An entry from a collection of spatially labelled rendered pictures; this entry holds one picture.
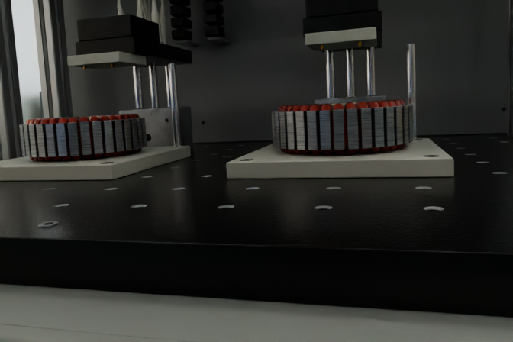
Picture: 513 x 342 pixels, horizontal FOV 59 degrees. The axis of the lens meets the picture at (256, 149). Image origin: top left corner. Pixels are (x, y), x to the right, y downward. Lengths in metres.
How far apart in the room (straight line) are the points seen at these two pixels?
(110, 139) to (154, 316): 0.26
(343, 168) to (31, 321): 0.20
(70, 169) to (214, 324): 0.25
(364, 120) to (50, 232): 0.21
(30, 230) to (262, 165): 0.15
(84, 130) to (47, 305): 0.23
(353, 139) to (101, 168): 0.19
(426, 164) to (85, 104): 0.58
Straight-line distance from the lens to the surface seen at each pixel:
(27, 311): 0.20
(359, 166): 0.30
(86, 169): 0.38
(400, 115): 0.34
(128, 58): 0.48
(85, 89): 0.77
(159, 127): 0.56
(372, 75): 0.52
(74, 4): 0.79
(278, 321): 0.16
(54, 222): 0.24
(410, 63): 0.45
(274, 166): 0.31
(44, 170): 0.40
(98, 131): 0.41
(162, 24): 0.59
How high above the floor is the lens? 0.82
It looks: 6 degrees down
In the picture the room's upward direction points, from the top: 3 degrees counter-clockwise
